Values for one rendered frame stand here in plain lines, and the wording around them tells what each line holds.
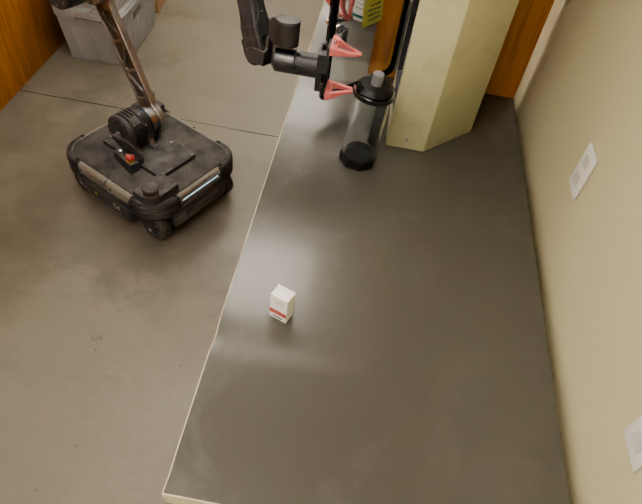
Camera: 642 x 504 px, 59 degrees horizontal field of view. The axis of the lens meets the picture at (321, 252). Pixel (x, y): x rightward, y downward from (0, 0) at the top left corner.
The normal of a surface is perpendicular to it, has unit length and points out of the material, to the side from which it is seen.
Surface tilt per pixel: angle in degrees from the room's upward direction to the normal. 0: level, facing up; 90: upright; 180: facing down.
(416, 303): 0
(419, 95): 90
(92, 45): 95
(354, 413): 0
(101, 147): 0
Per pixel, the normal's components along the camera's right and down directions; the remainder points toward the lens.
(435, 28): -0.15, 0.73
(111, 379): 0.11, -0.65
